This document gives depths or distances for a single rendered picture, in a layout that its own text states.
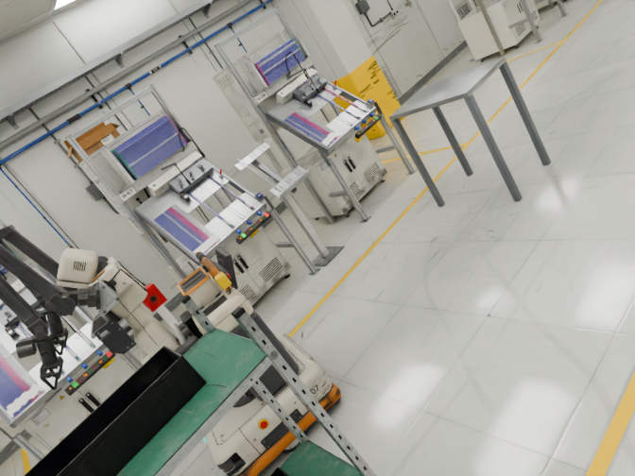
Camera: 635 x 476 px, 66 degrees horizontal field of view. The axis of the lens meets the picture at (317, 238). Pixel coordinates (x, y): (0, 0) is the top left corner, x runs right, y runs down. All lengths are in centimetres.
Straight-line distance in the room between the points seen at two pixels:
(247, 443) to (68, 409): 166
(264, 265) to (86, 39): 300
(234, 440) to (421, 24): 706
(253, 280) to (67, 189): 220
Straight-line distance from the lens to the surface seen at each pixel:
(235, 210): 380
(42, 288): 224
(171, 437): 141
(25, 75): 557
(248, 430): 250
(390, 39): 784
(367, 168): 483
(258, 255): 412
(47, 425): 386
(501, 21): 709
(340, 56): 643
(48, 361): 232
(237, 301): 229
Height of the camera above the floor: 158
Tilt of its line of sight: 20 degrees down
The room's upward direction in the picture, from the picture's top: 34 degrees counter-clockwise
